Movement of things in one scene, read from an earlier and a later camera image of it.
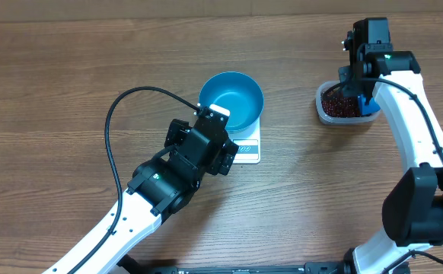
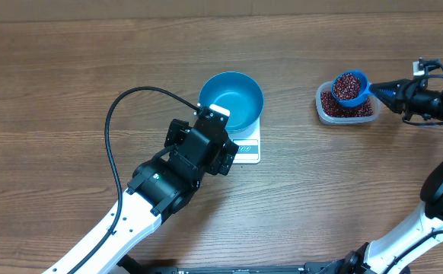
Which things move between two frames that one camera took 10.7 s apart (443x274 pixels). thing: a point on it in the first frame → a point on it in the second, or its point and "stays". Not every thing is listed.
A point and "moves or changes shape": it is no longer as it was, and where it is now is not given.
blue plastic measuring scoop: x=366 y=110 moves or changes shape
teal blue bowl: x=234 y=93 stays
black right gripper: x=350 y=92 → x=403 y=90
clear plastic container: x=339 y=120 stays
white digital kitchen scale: x=248 y=141 stays
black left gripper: x=225 y=159 stays
